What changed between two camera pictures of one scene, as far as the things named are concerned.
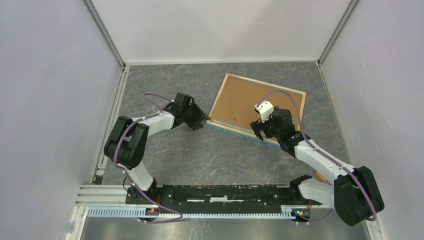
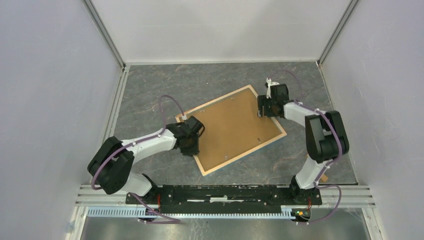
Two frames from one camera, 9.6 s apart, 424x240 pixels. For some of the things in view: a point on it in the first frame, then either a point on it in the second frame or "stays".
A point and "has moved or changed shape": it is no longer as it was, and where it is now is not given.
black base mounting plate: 219,198 stays
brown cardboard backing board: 238,98 has moved or changed shape
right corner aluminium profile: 342,21 stays
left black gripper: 199,114 to 194,151
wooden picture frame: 244,131 to 232,129
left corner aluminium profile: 105,32 stays
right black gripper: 257,126 to 261,101
